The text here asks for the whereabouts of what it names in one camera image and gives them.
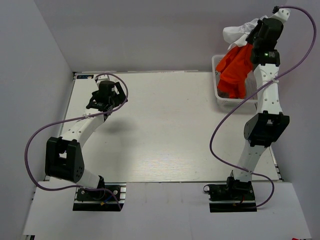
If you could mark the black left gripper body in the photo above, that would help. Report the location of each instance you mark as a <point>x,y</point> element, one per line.
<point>114,101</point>

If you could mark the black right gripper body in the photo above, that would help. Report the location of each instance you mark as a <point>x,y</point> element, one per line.
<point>256,42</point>

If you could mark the white t shirt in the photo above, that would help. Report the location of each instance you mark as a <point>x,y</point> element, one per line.
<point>236,36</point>

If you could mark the orange t shirt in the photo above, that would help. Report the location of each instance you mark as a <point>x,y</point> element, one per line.
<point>234,69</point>

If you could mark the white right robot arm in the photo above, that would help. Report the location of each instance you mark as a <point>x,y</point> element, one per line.
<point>269,122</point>

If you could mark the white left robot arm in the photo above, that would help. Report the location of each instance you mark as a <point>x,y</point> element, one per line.
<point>63,157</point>

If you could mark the blue label sticker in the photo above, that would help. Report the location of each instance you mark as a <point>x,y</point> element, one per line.
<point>85,76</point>

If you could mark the white plastic basket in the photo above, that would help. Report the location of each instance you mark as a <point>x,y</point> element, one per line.
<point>227,103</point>

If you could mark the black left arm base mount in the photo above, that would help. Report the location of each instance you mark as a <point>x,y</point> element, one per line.
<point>103,201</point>

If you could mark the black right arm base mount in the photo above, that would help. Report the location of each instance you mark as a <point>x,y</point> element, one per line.
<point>233,196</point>

